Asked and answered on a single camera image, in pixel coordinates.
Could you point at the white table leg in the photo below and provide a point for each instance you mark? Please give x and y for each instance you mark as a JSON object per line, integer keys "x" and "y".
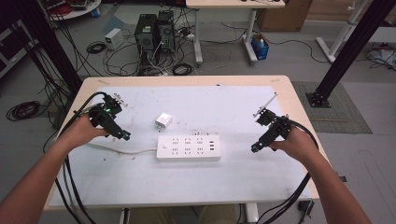
{"x": 251, "y": 213}

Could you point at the round white table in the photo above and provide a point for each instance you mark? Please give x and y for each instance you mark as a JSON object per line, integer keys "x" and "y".
{"x": 77, "y": 11}

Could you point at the white power strip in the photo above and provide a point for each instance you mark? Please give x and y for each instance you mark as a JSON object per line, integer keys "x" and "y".
{"x": 188, "y": 148}

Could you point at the small white box device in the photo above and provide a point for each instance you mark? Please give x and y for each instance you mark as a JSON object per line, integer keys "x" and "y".
{"x": 113, "y": 38}

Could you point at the small black floor device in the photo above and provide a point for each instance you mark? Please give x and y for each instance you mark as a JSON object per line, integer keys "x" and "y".
{"x": 306, "y": 207}

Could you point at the wooden desk white legs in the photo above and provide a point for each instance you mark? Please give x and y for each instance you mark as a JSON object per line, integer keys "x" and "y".
{"x": 233, "y": 3}

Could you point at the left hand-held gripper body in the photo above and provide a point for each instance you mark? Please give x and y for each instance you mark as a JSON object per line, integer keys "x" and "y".
{"x": 106, "y": 115}

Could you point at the cardboard box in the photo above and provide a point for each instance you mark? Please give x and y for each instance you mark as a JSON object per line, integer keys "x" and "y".
{"x": 283, "y": 15}

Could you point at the person's left hand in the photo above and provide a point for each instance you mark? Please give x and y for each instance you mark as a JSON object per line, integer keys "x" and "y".
{"x": 79, "y": 132}

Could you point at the white metal stand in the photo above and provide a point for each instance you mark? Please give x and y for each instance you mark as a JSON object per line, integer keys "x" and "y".
{"x": 341, "y": 34}

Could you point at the white charger plug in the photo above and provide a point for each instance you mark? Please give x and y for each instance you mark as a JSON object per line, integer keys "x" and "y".
{"x": 163, "y": 120}

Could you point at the black computer tower green label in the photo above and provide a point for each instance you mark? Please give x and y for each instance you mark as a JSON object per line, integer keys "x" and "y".
{"x": 145, "y": 34}

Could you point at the white table mat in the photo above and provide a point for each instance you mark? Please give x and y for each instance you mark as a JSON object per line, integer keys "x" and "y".
{"x": 186, "y": 183}

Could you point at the black metal post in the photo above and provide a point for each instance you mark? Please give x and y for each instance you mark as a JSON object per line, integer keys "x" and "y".
{"x": 348, "y": 49}
{"x": 46, "y": 40}

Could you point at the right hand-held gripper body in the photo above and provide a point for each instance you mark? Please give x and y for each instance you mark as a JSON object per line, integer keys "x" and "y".
{"x": 276, "y": 126}

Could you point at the grey floor mat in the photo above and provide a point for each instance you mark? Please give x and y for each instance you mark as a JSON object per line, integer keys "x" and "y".
{"x": 339, "y": 109}

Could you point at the blue box with bottles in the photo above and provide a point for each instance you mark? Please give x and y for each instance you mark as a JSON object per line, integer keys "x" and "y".
{"x": 261, "y": 48}

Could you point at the person's right hand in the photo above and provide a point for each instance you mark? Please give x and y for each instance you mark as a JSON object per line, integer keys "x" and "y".
{"x": 299, "y": 144}

